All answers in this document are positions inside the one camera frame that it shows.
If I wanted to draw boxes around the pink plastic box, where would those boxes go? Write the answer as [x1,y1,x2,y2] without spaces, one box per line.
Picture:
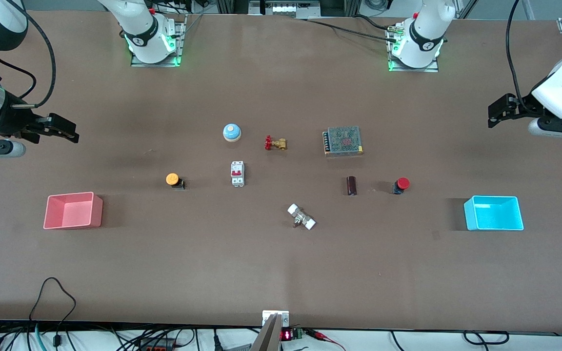
[43,192,104,230]

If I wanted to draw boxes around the blue plastic box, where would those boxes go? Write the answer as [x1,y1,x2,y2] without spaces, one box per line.
[463,195,525,232]

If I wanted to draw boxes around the metal mesh power supply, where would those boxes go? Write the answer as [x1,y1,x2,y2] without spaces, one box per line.
[322,126,364,157]

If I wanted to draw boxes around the blue call bell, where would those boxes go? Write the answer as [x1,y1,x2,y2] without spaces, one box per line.
[222,123,242,143]

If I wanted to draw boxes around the metal fitting white ends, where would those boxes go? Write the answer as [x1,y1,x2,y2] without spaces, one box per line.
[287,203,317,231]

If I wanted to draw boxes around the red clip lead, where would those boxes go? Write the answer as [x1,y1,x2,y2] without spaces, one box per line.
[307,329,346,351]

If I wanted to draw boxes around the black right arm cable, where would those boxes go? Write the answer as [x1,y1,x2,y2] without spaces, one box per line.
[0,0,57,109]

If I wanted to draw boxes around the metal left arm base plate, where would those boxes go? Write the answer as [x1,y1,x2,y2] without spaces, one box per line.
[387,24,441,73]

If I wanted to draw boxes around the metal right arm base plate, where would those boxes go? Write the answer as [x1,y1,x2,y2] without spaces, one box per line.
[130,14,187,68]

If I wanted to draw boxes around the black looped table cable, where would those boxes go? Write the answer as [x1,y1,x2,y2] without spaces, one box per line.
[28,277,78,323]

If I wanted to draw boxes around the black cable to arm base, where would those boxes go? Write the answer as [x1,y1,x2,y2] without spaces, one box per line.
[304,14,400,43]

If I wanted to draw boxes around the black coiled edge cable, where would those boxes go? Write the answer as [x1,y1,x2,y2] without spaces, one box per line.
[463,330,510,346]

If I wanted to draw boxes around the aluminium frame structure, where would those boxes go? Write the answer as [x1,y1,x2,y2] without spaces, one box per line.
[248,0,321,20]

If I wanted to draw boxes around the white bracket plate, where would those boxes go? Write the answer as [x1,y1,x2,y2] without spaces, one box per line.
[262,310,290,328]

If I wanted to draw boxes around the grey camera mount bar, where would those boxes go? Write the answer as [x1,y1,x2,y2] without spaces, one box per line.
[250,314,282,351]

